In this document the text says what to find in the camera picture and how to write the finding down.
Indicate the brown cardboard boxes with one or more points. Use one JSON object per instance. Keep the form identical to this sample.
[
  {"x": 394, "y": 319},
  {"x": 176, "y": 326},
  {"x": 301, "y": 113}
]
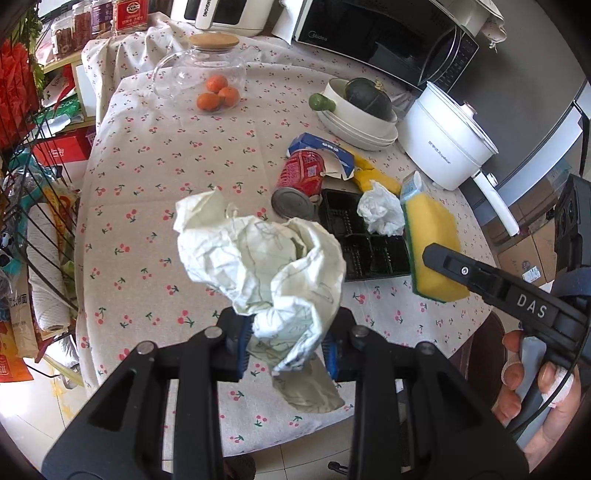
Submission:
[{"x": 531, "y": 249}]

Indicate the grey refrigerator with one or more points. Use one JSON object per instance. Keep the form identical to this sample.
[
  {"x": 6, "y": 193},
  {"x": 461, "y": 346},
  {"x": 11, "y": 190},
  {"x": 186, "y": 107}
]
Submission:
[{"x": 531, "y": 92}]

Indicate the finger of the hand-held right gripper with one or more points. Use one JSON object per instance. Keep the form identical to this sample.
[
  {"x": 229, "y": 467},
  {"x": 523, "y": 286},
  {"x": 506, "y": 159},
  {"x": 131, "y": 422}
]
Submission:
[{"x": 489, "y": 284}]

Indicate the green leafy plant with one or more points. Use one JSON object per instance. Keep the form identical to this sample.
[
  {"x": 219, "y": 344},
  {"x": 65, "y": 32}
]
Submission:
[{"x": 33, "y": 50}]

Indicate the white yellow-edged shelf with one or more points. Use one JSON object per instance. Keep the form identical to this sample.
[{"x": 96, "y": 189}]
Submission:
[{"x": 81, "y": 83}]

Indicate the brown wooden chair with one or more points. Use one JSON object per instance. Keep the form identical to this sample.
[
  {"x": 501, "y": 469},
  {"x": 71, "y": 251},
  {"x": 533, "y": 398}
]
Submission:
[{"x": 491, "y": 332}]

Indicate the white rice cooker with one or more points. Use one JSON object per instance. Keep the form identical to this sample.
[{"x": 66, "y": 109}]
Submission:
[{"x": 240, "y": 18}]

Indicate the red crinkled packaging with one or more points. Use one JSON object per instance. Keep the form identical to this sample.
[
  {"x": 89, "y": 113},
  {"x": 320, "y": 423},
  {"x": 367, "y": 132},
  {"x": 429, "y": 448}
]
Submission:
[{"x": 14, "y": 92}]

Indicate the white ceramic bowl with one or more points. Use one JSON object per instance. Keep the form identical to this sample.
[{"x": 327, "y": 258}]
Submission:
[{"x": 355, "y": 117}]

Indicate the black microwave oven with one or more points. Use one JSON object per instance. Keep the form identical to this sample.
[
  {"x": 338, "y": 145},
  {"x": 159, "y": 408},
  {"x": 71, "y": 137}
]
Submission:
[{"x": 369, "y": 32}]

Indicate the dark green squash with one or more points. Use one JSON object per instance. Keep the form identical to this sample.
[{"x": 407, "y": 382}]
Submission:
[{"x": 367, "y": 97}]

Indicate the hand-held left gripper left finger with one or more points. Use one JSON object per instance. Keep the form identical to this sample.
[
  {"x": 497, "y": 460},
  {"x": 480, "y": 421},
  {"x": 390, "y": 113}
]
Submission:
[{"x": 244, "y": 345}]

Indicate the black plastic tray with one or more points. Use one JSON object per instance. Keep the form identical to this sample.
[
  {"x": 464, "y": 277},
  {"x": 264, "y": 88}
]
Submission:
[{"x": 351, "y": 226}]

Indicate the wooden teapot lid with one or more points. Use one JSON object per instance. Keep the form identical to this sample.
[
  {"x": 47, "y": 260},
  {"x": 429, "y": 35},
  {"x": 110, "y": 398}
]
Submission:
[{"x": 214, "y": 41}]

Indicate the orange printed snack bag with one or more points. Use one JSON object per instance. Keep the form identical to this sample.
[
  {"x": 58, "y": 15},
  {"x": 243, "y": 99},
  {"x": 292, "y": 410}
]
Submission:
[{"x": 11, "y": 364}]

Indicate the white ceramic plate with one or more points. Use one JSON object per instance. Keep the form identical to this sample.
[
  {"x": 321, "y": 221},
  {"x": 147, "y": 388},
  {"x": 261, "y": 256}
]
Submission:
[{"x": 364, "y": 142}]

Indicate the white noodle bag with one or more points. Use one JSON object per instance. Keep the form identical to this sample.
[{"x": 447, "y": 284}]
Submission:
[{"x": 21, "y": 318}]

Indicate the red cardboard box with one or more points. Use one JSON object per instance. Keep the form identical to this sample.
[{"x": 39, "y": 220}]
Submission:
[{"x": 62, "y": 150}]

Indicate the yellow green sponge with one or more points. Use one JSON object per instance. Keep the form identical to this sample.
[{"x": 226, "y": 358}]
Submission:
[{"x": 429, "y": 221}]

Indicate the white electric cooking pot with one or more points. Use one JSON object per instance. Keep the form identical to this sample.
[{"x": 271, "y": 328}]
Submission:
[{"x": 438, "y": 143}]

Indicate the red drink can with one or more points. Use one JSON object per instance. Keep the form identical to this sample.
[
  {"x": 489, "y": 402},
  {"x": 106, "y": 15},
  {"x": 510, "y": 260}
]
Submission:
[{"x": 302, "y": 173}]

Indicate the clear jar purple label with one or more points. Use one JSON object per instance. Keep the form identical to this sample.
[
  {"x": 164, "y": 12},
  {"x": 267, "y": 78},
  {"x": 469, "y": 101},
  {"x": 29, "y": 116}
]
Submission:
[{"x": 102, "y": 16}]

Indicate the orange tangerine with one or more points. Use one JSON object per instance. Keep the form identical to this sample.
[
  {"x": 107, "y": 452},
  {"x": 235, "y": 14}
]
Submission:
[
  {"x": 207, "y": 101},
  {"x": 214, "y": 84},
  {"x": 229, "y": 96}
]

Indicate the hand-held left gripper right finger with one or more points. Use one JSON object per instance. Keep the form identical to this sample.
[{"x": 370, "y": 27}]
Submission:
[{"x": 330, "y": 359}]

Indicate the white tissue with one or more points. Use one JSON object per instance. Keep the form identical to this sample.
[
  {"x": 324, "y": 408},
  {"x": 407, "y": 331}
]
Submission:
[{"x": 381, "y": 210}]

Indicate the green plastic bag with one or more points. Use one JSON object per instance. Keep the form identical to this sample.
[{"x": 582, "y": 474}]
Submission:
[{"x": 60, "y": 110}]

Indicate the glass teapot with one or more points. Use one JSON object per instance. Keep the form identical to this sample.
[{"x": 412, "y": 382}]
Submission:
[{"x": 184, "y": 74}]

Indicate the small green gourd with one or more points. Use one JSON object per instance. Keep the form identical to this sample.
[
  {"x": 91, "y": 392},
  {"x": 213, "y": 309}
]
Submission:
[{"x": 319, "y": 102}]

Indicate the white paper sheet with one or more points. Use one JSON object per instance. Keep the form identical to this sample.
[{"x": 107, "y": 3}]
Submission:
[{"x": 258, "y": 258}]

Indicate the torn blue carton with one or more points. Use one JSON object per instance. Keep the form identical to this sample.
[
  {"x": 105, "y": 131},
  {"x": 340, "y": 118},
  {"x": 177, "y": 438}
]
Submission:
[{"x": 323, "y": 144}]

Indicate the person's right hand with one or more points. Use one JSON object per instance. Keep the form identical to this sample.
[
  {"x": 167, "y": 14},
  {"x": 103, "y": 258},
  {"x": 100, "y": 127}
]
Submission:
[{"x": 563, "y": 415}]

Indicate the white paper towel roll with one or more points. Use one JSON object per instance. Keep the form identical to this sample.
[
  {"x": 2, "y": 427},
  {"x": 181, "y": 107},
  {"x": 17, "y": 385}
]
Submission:
[{"x": 46, "y": 277}]

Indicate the yellow banana peel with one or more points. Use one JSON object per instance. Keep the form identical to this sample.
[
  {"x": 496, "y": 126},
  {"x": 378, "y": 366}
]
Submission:
[{"x": 369, "y": 176}]

